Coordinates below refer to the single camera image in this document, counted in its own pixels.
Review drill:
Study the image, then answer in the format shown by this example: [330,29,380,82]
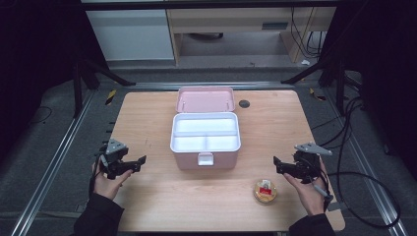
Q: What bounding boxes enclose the person's right hand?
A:
[282,159,329,217]

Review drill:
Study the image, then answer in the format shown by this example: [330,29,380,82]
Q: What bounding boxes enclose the black cables under desk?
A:
[289,7,328,60]

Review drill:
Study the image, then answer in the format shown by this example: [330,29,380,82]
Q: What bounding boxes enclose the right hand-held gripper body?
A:
[293,141,333,185]

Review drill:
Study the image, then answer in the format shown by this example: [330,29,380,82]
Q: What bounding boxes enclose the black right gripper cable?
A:
[311,171,402,230]

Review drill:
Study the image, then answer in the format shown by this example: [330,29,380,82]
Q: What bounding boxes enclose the round tin with red label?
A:
[253,178,278,205]

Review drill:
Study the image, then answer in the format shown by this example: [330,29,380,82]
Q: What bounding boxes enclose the white divided tray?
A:
[170,112,242,153]

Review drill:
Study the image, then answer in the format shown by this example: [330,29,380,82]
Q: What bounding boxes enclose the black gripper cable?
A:
[311,171,402,230]
[88,152,102,199]

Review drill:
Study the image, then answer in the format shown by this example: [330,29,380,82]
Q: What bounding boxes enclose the light wooden desk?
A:
[165,7,337,65]

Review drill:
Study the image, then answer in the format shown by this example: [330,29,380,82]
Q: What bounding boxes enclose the yellow black tape strip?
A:
[104,89,118,106]
[309,88,328,101]

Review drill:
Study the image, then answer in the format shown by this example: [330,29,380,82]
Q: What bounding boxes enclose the white cabinet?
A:
[85,9,175,62]

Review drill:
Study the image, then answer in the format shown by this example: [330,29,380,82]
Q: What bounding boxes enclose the person's left hand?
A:
[92,161,134,202]

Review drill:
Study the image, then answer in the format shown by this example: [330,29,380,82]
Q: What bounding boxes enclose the black metal stand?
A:
[280,48,362,116]
[72,58,137,119]

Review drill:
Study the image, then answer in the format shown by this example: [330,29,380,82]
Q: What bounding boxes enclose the aluminium floor rail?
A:
[323,88,409,236]
[11,89,96,236]

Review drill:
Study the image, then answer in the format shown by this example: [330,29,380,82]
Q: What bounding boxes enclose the pink storage box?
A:
[169,86,242,171]

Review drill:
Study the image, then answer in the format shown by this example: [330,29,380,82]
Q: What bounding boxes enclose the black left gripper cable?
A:
[88,152,102,199]

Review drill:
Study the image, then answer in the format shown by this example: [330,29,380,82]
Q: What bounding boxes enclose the black floor cables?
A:
[310,96,366,149]

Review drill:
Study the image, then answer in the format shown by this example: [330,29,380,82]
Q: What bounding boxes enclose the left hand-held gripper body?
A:
[97,138,136,180]

